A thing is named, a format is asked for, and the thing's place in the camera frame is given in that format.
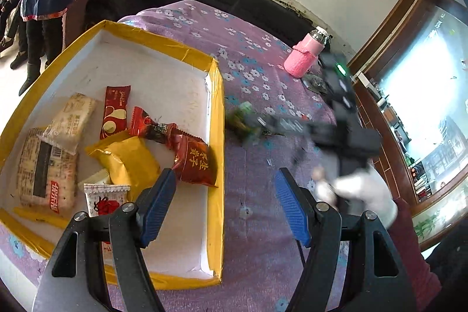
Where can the yellow snack packet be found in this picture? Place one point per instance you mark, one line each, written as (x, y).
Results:
(128, 162)

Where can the green snack packet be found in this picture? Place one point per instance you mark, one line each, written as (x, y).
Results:
(243, 120)

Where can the plastic bags and orange packets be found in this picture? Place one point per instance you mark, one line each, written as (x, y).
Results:
(314, 83)

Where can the yellow-edged white box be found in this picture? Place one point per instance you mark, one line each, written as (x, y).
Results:
(146, 70)

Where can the beige cracker packet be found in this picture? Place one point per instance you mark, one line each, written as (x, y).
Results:
(71, 118)

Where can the red packet with white circle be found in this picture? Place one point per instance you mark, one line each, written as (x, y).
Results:
(115, 107)

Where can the red and black candy packet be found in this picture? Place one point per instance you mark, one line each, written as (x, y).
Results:
(144, 123)

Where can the white packet with red print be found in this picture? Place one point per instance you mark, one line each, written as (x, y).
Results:
(104, 200)

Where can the person's right hand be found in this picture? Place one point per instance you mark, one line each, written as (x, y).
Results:
(365, 191)

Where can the pink sleeved bottle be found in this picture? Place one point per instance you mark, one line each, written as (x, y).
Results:
(303, 54)

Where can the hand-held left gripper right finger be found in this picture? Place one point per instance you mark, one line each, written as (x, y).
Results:
(292, 209)

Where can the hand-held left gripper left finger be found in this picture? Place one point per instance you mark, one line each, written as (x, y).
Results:
(157, 209)

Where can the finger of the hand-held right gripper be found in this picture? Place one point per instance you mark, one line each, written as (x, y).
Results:
(303, 151)
(285, 122)

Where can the brown brick-pattern headboard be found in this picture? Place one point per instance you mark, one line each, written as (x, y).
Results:
(384, 151)

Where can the pale white snack packet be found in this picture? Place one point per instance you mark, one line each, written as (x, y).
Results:
(97, 178)

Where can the large clear cracker packet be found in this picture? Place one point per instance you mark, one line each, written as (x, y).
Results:
(55, 165)

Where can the wooden window frame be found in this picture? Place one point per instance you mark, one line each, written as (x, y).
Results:
(398, 5)

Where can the person's right forearm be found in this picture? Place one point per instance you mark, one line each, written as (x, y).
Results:
(413, 261)

